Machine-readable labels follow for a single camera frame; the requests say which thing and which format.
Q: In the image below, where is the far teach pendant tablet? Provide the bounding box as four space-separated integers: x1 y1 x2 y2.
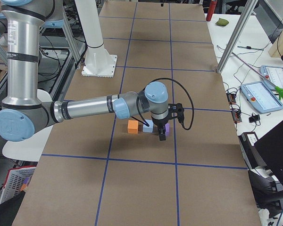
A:
260 65 283 89

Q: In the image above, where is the white plastic basket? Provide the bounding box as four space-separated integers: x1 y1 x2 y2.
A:
0 166 36 204

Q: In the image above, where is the near teach pendant tablet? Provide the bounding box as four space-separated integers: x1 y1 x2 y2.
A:
241 81 283 113

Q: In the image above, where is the teach pendant tablet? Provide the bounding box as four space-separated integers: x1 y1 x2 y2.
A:
260 65 283 89
241 81 283 113

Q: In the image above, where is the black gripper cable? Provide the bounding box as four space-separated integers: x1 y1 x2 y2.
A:
136 78 195 130

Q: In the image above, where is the purple foam block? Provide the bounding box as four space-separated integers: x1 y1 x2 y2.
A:
165 123 170 136

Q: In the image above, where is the orange terminal block board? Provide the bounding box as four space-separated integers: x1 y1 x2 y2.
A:
226 91 242 124

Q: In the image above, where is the orange foam block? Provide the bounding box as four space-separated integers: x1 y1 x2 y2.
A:
127 120 139 134

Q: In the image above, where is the black laptop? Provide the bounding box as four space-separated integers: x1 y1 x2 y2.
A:
255 120 283 185

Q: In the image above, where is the green bean bag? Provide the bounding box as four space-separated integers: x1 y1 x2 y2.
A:
215 18 229 27

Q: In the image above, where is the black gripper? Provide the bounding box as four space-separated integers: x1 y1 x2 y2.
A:
154 103 184 141

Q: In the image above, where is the aluminium frame post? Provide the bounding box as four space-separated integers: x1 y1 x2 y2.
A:
216 0 258 74

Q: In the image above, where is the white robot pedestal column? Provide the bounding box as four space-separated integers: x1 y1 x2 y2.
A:
75 0 103 48

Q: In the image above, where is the red bottle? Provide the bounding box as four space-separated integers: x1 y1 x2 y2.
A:
206 0 217 22

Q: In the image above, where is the light blue foam block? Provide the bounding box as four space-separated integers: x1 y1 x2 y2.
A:
142 120 154 133

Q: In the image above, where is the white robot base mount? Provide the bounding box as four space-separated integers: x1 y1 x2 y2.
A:
82 47 117 78

